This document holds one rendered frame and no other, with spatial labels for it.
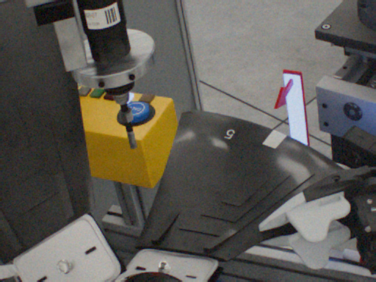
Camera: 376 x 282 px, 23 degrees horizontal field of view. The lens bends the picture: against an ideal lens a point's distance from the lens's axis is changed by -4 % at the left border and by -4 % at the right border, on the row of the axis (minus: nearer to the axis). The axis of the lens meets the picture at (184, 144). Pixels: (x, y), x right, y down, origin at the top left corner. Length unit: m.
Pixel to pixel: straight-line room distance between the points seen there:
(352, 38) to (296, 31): 2.01
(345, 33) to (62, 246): 0.77
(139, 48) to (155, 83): 1.59
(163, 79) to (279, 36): 1.17
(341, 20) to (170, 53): 0.93
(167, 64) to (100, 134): 1.09
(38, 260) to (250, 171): 0.28
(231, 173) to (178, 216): 0.08
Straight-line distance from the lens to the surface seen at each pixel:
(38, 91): 0.86
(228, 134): 1.06
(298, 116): 1.16
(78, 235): 0.84
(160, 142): 1.31
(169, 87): 2.40
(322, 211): 0.92
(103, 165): 1.33
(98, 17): 0.70
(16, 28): 0.89
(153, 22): 2.28
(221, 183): 0.99
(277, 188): 0.99
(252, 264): 1.39
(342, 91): 1.43
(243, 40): 3.47
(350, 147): 1.00
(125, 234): 1.48
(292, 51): 3.37
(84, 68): 0.73
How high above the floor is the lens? 1.82
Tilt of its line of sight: 37 degrees down
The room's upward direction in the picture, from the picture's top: 12 degrees counter-clockwise
